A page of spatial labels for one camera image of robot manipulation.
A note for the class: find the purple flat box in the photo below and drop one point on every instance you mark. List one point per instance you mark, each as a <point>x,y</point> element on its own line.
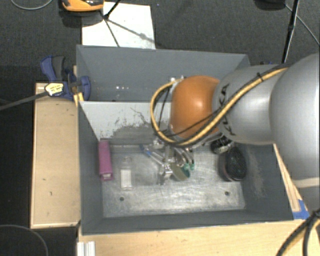
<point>105,160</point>

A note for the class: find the pale wood board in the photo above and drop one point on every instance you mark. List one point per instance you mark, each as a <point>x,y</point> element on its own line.
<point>56,160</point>

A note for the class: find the clear glass bottle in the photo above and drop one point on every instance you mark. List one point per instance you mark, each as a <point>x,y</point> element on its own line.
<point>126,177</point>

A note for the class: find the grey metal bin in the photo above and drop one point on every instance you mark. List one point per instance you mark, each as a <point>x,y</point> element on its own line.
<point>175,200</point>

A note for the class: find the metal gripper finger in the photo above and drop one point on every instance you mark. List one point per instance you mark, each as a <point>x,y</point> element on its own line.
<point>165,175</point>
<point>153,155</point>

